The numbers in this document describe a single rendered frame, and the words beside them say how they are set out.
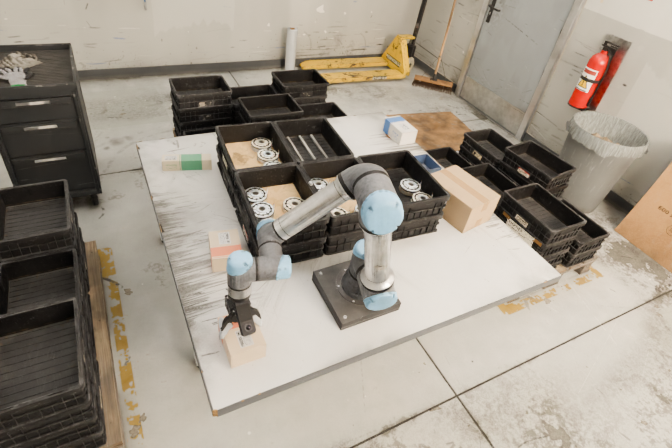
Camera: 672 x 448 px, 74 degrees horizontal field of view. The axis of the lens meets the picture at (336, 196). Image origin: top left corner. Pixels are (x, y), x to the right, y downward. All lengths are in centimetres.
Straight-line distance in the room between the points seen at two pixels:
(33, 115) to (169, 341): 145
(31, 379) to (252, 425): 91
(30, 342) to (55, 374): 19
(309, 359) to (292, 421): 71
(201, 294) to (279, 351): 38
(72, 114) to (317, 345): 200
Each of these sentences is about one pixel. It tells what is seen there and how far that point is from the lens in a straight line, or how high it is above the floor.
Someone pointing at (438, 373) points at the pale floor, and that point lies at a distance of 258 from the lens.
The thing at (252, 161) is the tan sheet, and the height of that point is 83.
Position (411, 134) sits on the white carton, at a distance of 282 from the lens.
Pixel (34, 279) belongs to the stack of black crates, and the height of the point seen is 38.
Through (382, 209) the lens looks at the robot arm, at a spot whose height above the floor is 135.
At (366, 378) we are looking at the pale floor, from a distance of 246.
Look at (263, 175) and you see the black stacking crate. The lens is 203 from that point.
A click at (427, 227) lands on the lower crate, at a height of 75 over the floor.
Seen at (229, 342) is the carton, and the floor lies 77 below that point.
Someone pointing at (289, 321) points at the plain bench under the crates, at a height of 70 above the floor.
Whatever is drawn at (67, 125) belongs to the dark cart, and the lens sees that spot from 300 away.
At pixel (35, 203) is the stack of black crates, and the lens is 270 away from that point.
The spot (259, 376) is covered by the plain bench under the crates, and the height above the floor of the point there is 70.
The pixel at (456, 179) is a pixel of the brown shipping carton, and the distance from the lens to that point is 234.
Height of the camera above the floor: 209
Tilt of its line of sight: 38 degrees down
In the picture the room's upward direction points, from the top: 10 degrees clockwise
